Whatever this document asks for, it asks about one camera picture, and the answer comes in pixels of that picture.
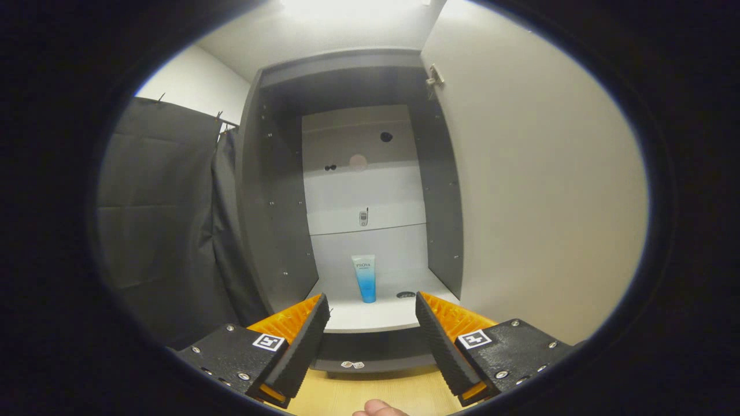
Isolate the dark grey cabinet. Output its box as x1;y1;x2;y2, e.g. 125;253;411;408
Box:
234;48;467;374

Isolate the black backdrop cloth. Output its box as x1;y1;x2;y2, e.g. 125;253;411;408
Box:
95;97;271;351

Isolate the beige cabinet door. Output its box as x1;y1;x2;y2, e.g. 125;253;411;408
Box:
420;0;649;346

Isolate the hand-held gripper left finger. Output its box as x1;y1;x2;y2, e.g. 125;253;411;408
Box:
173;293;331;409

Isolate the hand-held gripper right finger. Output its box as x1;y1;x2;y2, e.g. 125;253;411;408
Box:
415;291;579;407

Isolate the wide ceiling light panel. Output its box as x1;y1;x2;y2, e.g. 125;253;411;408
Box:
280;0;434;19

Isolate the white and blue tube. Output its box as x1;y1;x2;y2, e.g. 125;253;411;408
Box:
351;255;377;304

